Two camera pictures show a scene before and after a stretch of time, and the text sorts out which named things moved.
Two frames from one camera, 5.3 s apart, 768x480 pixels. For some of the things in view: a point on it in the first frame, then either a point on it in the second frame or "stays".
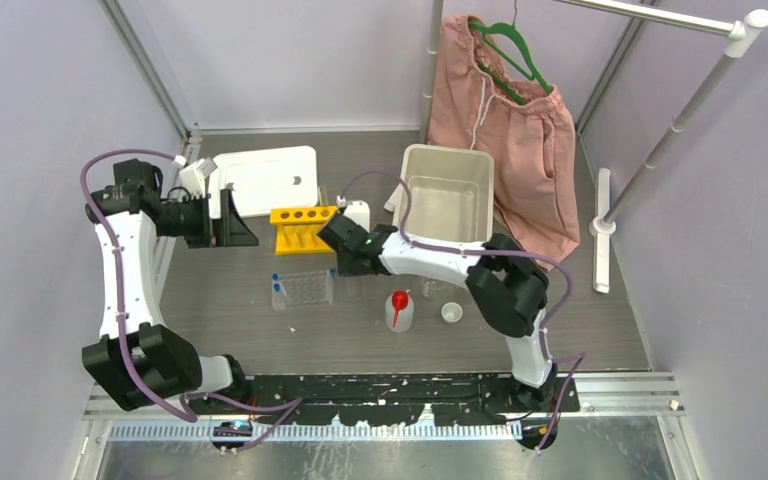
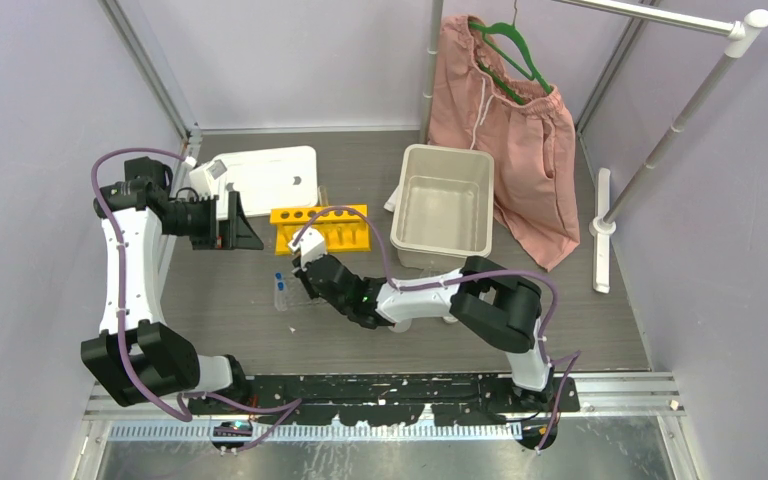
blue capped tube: x=278 y=297 stays
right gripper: x=345 y=270 → x=302 y=275
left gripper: x=233 y=231 stays
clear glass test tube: x=322 y=196 stays
